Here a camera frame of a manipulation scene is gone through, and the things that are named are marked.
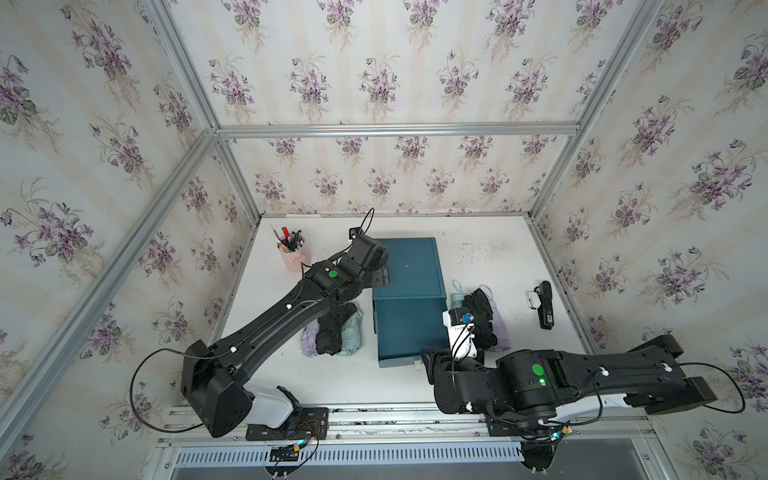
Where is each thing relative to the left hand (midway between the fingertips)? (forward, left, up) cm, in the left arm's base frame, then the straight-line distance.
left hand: (379, 271), depth 78 cm
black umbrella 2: (-4, -30, -13) cm, 33 cm away
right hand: (-24, -11, +2) cm, 26 cm away
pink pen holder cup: (+15, +28, -11) cm, 33 cm away
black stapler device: (+1, -51, -17) cm, 54 cm away
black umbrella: (-12, +13, -13) cm, 22 cm away
